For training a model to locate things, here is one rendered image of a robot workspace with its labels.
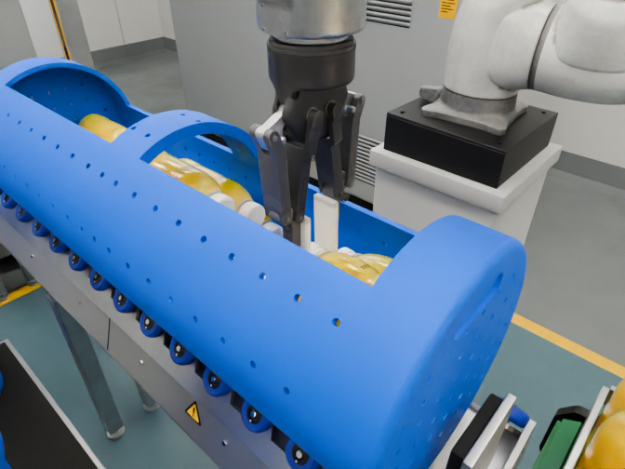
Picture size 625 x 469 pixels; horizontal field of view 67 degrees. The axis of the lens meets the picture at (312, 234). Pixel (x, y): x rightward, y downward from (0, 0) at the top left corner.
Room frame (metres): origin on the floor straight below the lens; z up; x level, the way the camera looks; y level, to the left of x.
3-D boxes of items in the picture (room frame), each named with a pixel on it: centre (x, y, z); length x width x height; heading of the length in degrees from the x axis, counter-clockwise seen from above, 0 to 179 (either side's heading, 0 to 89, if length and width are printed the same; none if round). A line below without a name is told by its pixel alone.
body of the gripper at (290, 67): (0.42, 0.00, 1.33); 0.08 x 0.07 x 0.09; 138
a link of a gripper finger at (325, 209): (0.43, -0.01, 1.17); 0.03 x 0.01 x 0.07; 48
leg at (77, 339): (0.92, 0.66, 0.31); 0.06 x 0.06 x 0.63; 48
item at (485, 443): (0.27, -0.17, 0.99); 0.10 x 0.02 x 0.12; 138
